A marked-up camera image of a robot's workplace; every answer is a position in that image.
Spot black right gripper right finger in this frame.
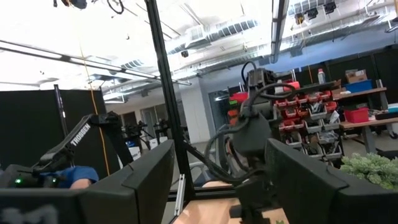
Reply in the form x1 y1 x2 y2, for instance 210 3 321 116
264 138 398 224

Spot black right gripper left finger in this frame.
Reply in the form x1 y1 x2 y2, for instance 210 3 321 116
0 139 175 224

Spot person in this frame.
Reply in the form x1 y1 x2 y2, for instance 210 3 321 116
39 165 100 190

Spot potted green succulent plant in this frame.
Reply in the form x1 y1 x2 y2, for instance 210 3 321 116
340 151 398 191

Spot background black robot station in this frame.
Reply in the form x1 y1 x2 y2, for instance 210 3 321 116
123 119 175 150

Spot shelf rack with red bins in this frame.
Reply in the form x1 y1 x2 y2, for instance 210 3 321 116
273 79 345 161

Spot wooden workbench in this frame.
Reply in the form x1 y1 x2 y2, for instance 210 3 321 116
332 86 398 153

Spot red plastic box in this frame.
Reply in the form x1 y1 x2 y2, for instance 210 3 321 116
343 107 370 124

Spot blue plastic bin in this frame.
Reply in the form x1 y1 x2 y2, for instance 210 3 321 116
344 79 373 93

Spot black partition panel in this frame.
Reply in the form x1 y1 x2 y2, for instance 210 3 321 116
0 89 108 180

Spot cardboard box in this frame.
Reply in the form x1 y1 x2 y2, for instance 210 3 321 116
345 68 368 83

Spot yellow hanging cable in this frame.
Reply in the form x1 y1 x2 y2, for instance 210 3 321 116
88 88 111 177

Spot black metal table frame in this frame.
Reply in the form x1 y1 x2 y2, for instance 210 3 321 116
144 0 292 224

